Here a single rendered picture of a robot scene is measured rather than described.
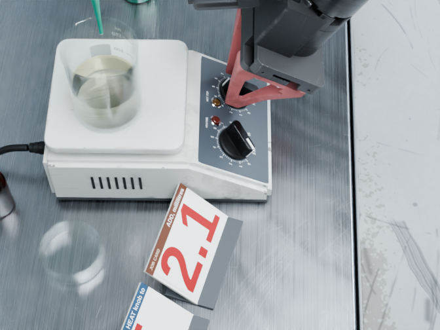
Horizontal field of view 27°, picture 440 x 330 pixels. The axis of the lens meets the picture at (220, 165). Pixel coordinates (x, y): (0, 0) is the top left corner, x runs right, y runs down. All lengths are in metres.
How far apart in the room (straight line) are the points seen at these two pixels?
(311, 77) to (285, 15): 0.07
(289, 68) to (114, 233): 0.22
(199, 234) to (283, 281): 0.09
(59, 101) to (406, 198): 0.33
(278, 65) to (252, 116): 0.12
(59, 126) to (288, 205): 0.22
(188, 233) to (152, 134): 0.09
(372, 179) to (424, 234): 0.07
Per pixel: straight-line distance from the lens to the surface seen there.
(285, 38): 0.74
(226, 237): 0.82
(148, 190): 0.82
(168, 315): 0.78
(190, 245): 0.80
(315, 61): 0.78
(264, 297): 0.80
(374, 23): 0.98
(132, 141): 0.78
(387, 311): 0.81
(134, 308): 0.76
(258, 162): 0.83
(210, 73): 0.85
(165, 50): 0.84
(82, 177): 0.81
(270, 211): 0.84
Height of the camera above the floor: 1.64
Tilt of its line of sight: 58 degrees down
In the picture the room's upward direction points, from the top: straight up
